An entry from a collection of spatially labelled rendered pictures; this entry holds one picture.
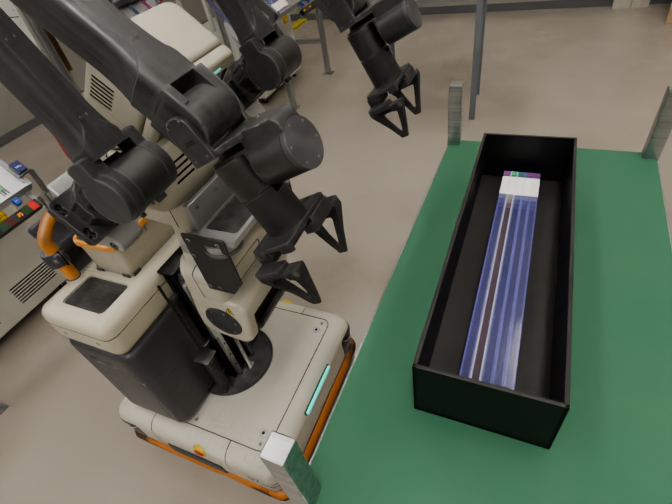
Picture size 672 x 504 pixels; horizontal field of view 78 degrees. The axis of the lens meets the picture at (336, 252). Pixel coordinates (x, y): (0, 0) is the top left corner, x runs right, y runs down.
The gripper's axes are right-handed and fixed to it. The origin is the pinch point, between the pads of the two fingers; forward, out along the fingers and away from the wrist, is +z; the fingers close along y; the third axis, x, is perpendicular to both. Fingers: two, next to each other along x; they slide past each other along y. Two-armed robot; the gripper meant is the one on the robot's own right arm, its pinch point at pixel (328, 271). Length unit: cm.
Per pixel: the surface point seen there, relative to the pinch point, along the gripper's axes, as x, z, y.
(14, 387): 206, 22, -9
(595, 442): -24.1, 31.1, -5.0
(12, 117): 433, -110, 198
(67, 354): 196, 27, 13
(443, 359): -6.9, 21.2, 0.6
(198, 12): 423, -110, 503
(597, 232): -25, 32, 35
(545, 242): -18.1, 26.8, 29.4
